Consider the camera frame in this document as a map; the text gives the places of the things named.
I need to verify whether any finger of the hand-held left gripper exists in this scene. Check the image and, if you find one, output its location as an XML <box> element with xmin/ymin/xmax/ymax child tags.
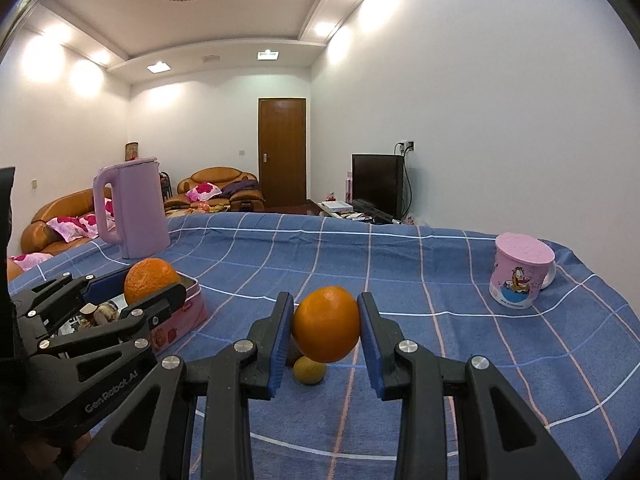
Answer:
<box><xmin>36</xmin><ymin>284</ymin><xmax>187</xmax><ymax>361</ymax></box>
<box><xmin>9</xmin><ymin>271</ymin><xmax>127</xmax><ymax>336</ymax></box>

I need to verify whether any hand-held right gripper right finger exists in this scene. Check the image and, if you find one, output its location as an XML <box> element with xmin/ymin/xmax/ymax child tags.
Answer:
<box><xmin>356</xmin><ymin>291</ymin><xmax>583</xmax><ymax>480</ymax></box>

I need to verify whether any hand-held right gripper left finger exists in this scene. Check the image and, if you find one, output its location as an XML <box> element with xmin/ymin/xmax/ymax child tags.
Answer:
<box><xmin>62</xmin><ymin>291</ymin><xmax>296</xmax><ymax>480</ymax></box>

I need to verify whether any orange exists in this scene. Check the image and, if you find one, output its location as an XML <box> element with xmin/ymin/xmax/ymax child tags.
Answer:
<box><xmin>123</xmin><ymin>258</ymin><xmax>181</xmax><ymax>306</ymax></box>
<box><xmin>291</xmin><ymin>286</ymin><xmax>361</xmax><ymax>363</ymax></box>

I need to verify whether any pink metal tin box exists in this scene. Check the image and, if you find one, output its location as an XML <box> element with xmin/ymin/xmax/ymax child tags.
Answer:
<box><xmin>57</xmin><ymin>270</ymin><xmax>210</xmax><ymax>356</ymax></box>

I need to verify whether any small yellow-green fruit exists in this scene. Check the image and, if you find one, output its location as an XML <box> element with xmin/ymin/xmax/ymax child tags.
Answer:
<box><xmin>292</xmin><ymin>355</ymin><xmax>328</xmax><ymax>386</ymax></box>

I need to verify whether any pink floral pillow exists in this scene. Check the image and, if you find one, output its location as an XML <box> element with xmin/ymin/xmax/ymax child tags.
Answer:
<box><xmin>80</xmin><ymin>199</ymin><xmax>117</xmax><ymax>239</ymax></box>
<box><xmin>46</xmin><ymin>216</ymin><xmax>90</xmax><ymax>242</ymax></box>
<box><xmin>10</xmin><ymin>252</ymin><xmax>53</xmax><ymax>272</ymax></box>
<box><xmin>186</xmin><ymin>182</ymin><xmax>221</xmax><ymax>202</ymax></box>

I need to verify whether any purple electric kettle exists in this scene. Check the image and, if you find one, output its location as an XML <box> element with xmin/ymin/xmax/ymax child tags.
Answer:
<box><xmin>92</xmin><ymin>156</ymin><xmax>171</xmax><ymax>260</ymax></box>

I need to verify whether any brown leather sofa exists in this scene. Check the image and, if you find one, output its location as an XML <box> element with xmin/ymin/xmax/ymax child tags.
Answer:
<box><xmin>20</xmin><ymin>190</ymin><xmax>118</xmax><ymax>257</ymax></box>
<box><xmin>164</xmin><ymin>166</ymin><xmax>266</xmax><ymax>212</ymax></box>

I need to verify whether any blue checkered tablecloth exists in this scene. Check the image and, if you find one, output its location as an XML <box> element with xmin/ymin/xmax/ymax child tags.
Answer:
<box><xmin>7</xmin><ymin>212</ymin><xmax>632</xmax><ymax>480</ymax></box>

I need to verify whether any purple cloth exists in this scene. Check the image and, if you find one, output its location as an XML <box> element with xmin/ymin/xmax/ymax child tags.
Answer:
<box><xmin>220</xmin><ymin>180</ymin><xmax>262</xmax><ymax>201</ymax></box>

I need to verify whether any low television cabinet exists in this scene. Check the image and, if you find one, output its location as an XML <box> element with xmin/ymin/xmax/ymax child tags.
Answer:
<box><xmin>305</xmin><ymin>199</ymin><xmax>402</xmax><ymax>226</ymax></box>

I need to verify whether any pink cartoon cup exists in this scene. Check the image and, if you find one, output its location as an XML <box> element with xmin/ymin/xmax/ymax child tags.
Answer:
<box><xmin>489</xmin><ymin>247</ymin><xmax>557</xmax><ymax>309</ymax></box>

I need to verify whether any black television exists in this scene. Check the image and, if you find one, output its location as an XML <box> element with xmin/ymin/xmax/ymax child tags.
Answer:
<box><xmin>351</xmin><ymin>154</ymin><xmax>405</xmax><ymax>218</ymax></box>

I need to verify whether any pink cup lid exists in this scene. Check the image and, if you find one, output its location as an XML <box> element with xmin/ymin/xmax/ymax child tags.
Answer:
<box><xmin>495</xmin><ymin>232</ymin><xmax>556</xmax><ymax>267</ymax></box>

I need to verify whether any brown wooden door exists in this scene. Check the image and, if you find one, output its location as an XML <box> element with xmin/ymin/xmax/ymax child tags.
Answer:
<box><xmin>258</xmin><ymin>98</ymin><xmax>307</xmax><ymax>207</ymax></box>

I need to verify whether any black power cable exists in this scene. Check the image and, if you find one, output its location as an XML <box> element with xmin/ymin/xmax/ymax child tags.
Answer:
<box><xmin>402</xmin><ymin>152</ymin><xmax>414</xmax><ymax>221</ymax></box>

